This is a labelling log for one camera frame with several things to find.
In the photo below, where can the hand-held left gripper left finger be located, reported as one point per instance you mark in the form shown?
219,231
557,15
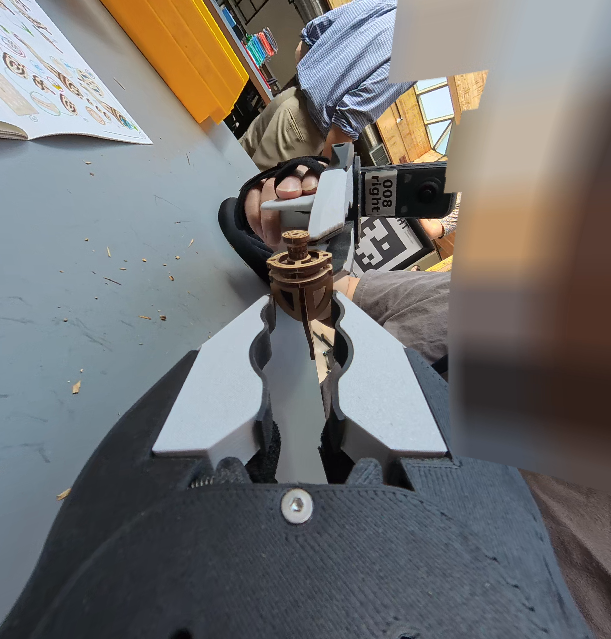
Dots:
210,399

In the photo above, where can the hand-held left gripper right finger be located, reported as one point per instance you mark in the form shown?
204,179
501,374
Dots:
385,389

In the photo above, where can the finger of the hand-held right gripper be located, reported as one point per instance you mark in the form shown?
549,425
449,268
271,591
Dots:
346,254
335,199

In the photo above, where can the round wooden model assembly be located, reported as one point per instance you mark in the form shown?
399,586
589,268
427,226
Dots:
298,279

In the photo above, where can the person's right hand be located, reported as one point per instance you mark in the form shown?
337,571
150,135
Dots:
268,222

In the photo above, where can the scattered wood splinters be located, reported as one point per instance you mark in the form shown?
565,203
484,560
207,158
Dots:
76,387

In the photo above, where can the stack of coloured bins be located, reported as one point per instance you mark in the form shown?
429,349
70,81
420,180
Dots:
260,47

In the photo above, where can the yellow plastic bin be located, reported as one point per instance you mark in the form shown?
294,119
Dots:
175,45

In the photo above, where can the illustrated instruction booklet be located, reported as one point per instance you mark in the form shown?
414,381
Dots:
60,100

